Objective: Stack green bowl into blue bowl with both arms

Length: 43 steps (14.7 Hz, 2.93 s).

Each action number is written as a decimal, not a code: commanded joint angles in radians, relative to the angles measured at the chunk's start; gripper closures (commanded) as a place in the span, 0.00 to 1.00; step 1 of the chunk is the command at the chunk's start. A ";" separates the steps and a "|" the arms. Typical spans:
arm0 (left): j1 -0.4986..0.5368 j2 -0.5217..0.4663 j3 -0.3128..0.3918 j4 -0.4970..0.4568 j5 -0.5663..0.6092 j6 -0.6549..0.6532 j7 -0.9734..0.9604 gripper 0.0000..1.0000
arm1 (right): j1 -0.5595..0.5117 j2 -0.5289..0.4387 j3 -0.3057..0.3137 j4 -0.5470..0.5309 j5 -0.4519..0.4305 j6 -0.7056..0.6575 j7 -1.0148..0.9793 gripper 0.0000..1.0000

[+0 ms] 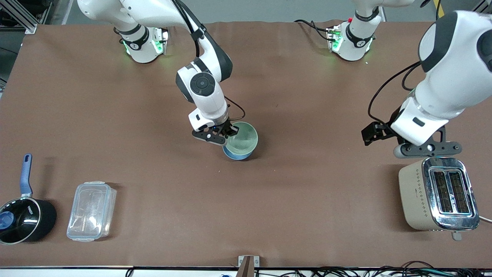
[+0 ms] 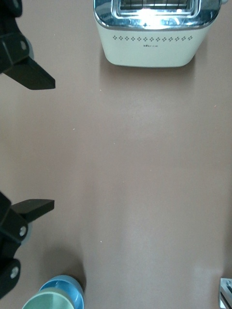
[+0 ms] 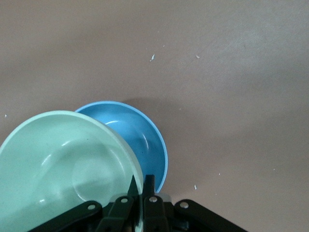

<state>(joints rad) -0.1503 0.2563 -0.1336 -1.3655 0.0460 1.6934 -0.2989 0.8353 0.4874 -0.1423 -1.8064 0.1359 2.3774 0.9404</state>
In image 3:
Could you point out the blue bowl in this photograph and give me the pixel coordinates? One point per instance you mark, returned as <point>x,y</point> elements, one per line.
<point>135,135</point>

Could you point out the brown table cover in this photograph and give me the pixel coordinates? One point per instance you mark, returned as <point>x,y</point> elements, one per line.
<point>217,96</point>

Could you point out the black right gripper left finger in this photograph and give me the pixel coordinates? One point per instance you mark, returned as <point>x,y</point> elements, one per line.
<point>120,212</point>

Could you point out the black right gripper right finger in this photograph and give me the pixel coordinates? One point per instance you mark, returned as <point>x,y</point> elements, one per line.
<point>154,212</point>

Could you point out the green bowl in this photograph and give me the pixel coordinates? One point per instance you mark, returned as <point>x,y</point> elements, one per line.
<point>60,157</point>

